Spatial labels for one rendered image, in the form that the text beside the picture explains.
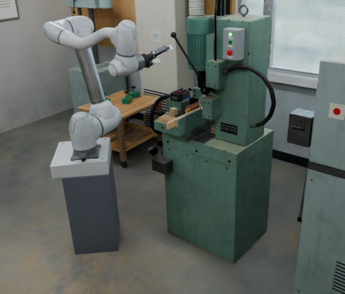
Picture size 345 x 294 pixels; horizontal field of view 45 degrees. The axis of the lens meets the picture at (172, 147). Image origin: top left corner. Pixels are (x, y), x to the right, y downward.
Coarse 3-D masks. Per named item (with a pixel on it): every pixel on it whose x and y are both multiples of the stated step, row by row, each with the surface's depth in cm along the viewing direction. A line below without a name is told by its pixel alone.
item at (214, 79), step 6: (210, 60) 232; (222, 60) 230; (210, 66) 229; (216, 66) 227; (222, 66) 229; (210, 72) 231; (216, 72) 228; (210, 78) 232; (216, 78) 230; (222, 78) 232; (210, 84) 234; (216, 84) 231; (222, 84) 233
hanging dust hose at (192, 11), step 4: (192, 0) 380; (196, 0) 378; (200, 0) 378; (192, 4) 381; (196, 4) 379; (200, 4) 380; (192, 8) 382; (196, 8) 381; (200, 8) 381; (192, 12) 383; (196, 12) 382; (200, 12) 382
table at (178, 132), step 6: (180, 114) 269; (198, 120) 262; (204, 120) 267; (210, 120) 272; (156, 126) 261; (162, 126) 257; (186, 126) 253; (192, 126) 258; (168, 132) 256; (174, 132) 252; (180, 132) 250; (186, 132) 255
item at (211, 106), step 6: (210, 96) 243; (204, 102) 240; (210, 102) 237; (216, 102) 240; (204, 108) 241; (210, 108) 239; (216, 108) 242; (204, 114) 243; (210, 114) 240; (216, 114) 243
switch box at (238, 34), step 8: (224, 32) 218; (232, 32) 215; (240, 32) 213; (224, 40) 220; (232, 40) 217; (240, 40) 215; (224, 48) 222; (232, 48) 218; (240, 48) 217; (224, 56) 223; (232, 56) 220; (240, 56) 219
